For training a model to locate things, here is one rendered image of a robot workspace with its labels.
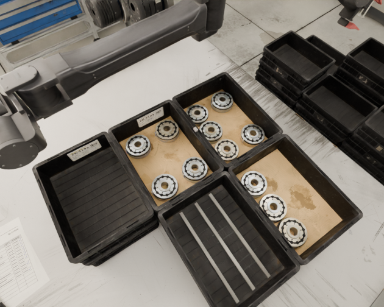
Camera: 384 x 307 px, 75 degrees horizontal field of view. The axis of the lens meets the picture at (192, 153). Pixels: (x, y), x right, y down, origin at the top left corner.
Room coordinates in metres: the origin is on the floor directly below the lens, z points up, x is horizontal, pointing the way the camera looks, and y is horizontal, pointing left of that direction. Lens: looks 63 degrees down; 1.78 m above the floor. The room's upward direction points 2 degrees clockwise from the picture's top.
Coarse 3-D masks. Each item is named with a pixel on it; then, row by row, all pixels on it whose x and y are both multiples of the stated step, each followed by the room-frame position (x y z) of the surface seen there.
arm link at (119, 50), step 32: (192, 0) 0.49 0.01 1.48; (128, 32) 0.40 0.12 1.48; (160, 32) 0.41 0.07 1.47; (192, 32) 0.46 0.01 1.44; (32, 64) 0.30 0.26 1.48; (64, 64) 0.31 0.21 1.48; (96, 64) 0.32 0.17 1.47; (128, 64) 0.36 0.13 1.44; (32, 96) 0.25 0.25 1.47; (64, 96) 0.28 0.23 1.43
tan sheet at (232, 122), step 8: (208, 96) 0.81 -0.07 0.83; (200, 104) 0.76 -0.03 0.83; (208, 104) 0.76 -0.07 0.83; (208, 112) 0.71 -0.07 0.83; (216, 112) 0.71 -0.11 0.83; (232, 112) 0.72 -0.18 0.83; (240, 112) 0.72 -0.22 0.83; (208, 120) 0.67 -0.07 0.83; (216, 120) 0.67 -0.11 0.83; (224, 120) 0.67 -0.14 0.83; (232, 120) 0.67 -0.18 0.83; (240, 120) 0.67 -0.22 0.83; (248, 120) 0.68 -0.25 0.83; (224, 128) 0.63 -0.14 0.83; (232, 128) 0.63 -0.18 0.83; (240, 128) 0.63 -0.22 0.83; (224, 136) 0.58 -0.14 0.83; (232, 136) 0.58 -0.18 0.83; (240, 144) 0.54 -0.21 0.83; (240, 152) 0.50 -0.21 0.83
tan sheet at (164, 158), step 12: (144, 132) 0.59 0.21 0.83; (180, 132) 0.60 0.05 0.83; (156, 144) 0.53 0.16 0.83; (168, 144) 0.53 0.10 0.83; (180, 144) 0.53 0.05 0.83; (156, 156) 0.47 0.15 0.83; (168, 156) 0.47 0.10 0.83; (180, 156) 0.48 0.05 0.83; (192, 156) 0.48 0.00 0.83; (144, 168) 0.41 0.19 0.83; (156, 168) 0.42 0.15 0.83; (168, 168) 0.42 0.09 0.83; (180, 168) 0.42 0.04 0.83; (144, 180) 0.36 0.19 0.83; (180, 180) 0.37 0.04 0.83
